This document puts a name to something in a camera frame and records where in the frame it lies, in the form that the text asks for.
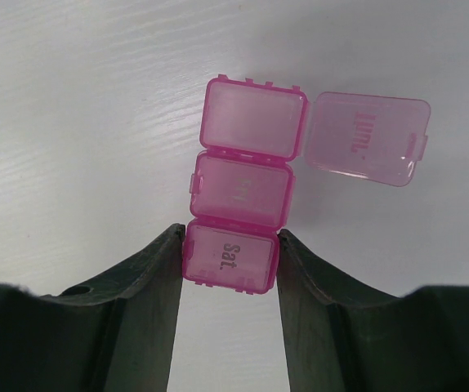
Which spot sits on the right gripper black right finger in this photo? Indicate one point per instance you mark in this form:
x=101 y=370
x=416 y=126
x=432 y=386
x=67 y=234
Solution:
x=343 y=335

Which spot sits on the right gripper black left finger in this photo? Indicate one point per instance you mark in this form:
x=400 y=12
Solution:
x=113 y=332

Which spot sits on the pink weekly pill organizer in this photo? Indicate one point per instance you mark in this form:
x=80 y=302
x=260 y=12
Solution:
x=242 y=185

